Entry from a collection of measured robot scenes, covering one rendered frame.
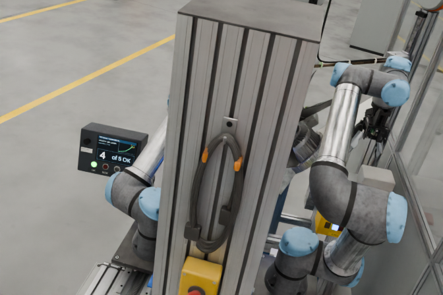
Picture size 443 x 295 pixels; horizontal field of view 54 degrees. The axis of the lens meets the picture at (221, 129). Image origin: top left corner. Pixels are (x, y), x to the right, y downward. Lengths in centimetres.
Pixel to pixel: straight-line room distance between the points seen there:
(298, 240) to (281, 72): 80
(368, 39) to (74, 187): 544
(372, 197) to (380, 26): 646
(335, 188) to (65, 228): 240
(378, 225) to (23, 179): 298
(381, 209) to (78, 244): 234
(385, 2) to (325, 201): 643
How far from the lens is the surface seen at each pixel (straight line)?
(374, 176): 244
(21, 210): 340
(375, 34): 750
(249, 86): 78
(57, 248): 309
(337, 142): 116
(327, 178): 109
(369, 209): 108
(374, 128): 148
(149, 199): 149
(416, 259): 222
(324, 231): 193
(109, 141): 183
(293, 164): 193
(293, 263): 147
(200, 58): 78
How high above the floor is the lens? 225
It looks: 31 degrees down
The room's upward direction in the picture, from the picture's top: 10 degrees clockwise
